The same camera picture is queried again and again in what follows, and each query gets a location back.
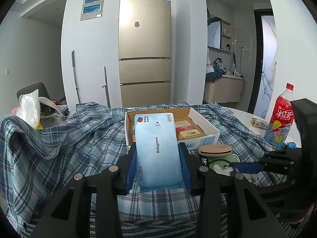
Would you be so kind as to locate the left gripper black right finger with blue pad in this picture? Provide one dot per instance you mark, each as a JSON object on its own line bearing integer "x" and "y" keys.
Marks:
{"x": 247, "y": 213}

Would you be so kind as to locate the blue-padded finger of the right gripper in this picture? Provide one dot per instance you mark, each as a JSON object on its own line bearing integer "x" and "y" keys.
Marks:
{"x": 257, "y": 164}

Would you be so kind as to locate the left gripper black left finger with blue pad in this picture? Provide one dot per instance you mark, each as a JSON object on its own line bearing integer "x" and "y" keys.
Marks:
{"x": 69, "y": 213}

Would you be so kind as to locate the light blue tissue pack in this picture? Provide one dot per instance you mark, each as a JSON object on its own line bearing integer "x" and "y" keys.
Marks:
{"x": 158, "y": 159}

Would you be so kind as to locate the red soda bottle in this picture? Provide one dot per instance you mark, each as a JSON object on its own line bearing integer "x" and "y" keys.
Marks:
{"x": 281, "y": 119}

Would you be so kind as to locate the small yellow box on table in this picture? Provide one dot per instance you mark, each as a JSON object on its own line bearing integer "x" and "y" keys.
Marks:
{"x": 259, "y": 123}

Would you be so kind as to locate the green white device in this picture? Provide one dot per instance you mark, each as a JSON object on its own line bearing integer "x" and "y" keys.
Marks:
{"x": 221, "y": 164}

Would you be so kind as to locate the blue plaid cloth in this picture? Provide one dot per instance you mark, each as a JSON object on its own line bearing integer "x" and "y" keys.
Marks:
{"x": 37, "y": 164}

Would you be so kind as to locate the beige bathroom vanity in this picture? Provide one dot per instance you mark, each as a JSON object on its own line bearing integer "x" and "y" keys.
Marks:
{"x": 223, "y": 90}

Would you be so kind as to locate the red gold cigarette pack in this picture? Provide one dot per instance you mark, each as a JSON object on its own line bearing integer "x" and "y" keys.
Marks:
{"x": 185, "y": 130}

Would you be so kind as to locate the dark blue towel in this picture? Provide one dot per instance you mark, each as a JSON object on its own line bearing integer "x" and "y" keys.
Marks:
{"x": 213, "y": 73}

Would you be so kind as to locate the white plastic bag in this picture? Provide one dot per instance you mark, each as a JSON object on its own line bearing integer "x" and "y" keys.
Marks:
{"x": 29, "y": 108}

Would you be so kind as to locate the dark grey chair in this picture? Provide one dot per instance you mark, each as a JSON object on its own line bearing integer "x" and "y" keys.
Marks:
{"x": 42, "y": 91}

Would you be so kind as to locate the bathroom mirror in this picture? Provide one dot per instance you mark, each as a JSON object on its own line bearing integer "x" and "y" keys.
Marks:
{"x": 214, "y": 33}

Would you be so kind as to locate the gold three-door refrigerator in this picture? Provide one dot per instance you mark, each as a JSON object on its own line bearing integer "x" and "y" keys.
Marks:
{"x": 144, "y": 52}

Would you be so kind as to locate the grey mop handle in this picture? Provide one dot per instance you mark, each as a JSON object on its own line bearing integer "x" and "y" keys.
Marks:
{"x": 75, "y": 76}

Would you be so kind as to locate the wall electrical panel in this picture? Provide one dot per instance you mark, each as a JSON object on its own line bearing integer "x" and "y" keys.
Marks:
{"x": 91, "y": 9}

